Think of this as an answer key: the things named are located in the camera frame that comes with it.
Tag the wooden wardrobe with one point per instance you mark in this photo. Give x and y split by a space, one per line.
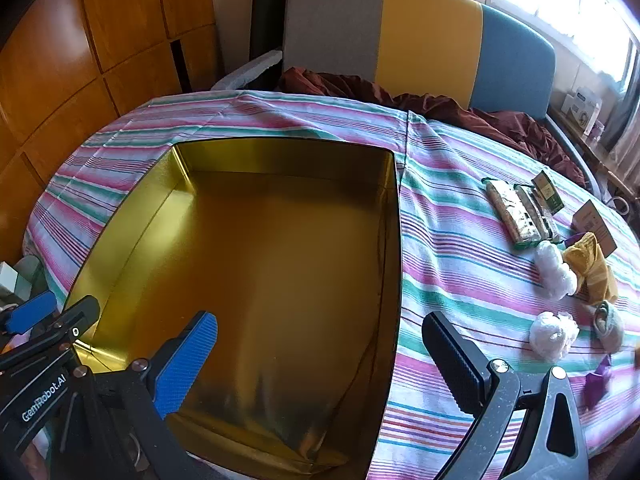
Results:
100 35

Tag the pink patterned mug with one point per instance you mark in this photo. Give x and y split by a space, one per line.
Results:
597 130

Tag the purple wrapper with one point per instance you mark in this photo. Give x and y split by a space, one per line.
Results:
599 377

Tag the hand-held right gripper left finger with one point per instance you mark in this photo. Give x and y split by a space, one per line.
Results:
187 360

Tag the striped cloth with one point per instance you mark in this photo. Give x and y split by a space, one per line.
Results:
450 270

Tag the gold tin box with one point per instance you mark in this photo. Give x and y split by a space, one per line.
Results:
280 260

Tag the cracker packet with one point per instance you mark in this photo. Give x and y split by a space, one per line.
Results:
540 210
510 210

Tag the white carton box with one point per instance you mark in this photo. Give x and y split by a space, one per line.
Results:
580 105

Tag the beige printed box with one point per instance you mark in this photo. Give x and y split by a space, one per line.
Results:
595 222

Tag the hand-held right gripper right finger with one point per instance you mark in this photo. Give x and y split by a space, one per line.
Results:
452 360

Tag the small green box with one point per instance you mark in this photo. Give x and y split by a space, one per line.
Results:
547 190

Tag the pale green box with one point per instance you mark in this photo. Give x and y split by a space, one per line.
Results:
22 277

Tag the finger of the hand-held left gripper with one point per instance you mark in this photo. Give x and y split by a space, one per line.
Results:
80 315
30 312

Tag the black rolled mat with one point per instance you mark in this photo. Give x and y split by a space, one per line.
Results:
267 10

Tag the wooden desk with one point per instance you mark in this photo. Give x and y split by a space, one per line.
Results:
595 152

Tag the white plastic wad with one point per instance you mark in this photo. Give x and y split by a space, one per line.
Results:
550 335
552 265

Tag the maroon blanket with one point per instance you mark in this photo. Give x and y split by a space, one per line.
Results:
450 105

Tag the grey sock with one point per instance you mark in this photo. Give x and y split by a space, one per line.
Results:
610 327

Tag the grey yellow blue sofa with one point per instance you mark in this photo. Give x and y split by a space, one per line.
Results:
430 30

